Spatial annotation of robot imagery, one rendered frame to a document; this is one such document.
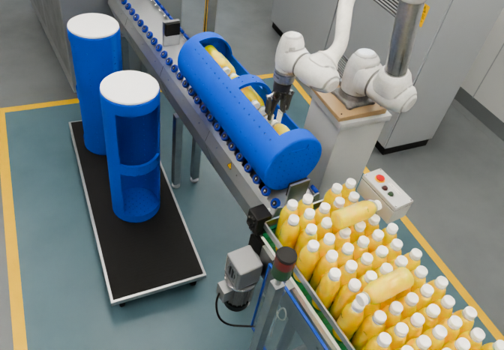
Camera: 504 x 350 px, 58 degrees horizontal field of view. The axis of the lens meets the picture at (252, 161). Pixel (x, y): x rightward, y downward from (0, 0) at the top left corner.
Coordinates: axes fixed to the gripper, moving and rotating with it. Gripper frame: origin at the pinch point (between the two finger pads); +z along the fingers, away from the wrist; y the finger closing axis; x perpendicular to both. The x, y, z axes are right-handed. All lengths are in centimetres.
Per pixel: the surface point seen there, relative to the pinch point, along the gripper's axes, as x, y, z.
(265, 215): 37.1, 25.3, 13.1
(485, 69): -62, -281, 71
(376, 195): 51, -18, 6
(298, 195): 31.7, 5.0, 15.9
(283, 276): 72, 43, -6
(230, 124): -5.0, 19.4, 1.8
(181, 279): 3, 43, 98
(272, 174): 25.1, 15.9, 5.1
